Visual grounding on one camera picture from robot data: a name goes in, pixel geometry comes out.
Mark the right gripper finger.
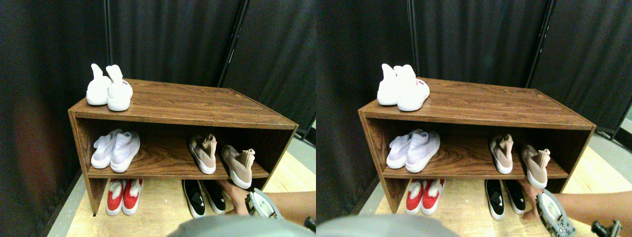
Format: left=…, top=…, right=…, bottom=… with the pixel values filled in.
left=537, top=190, right=577, bottom=237
left=246, top=190, right=284, bottom=220

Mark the black shoe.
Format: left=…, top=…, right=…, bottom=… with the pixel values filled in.
left=505, top=180, right=526, bottom=215
left=202, top=180, right=227, bottom=215
left=485, top=179, right=506, bottom=221
left=182, top=179, right=207, bottom=219

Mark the person's hand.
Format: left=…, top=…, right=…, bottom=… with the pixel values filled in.
left=517, top=179, right=544, bottom=221
left=217, top=179, right=250, bottom=215

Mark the black curtain pole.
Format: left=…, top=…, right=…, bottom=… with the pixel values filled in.
left=526, top=0, right=558, bottom=88
left=296, top=116, right=316, bottom=147
left=103, top=0, right=112, bottom=82
left=217, top=0, right=250, bottom=88

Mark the red shoe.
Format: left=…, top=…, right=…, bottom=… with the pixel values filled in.
left=405, top=179, right=427, bottom=215
left=122, top=179, right=144, bottom=216
left=106, top=179, right=126, bottom=216
left=421, top=179, right=446, bottom=216

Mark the brown shoe rack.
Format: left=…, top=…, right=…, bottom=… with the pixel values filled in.
left=68, top=79, right=299, bottom=216
left=358, top=78, right=597, bottom=214

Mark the white shoe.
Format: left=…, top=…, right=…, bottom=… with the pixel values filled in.
left=377, top=63, right=400, bottom=106
left=394, top=65, right=430, bottom=112
left=106, top=65, right=133, bottom=112
left=86, top=63, right=112, bottom=106

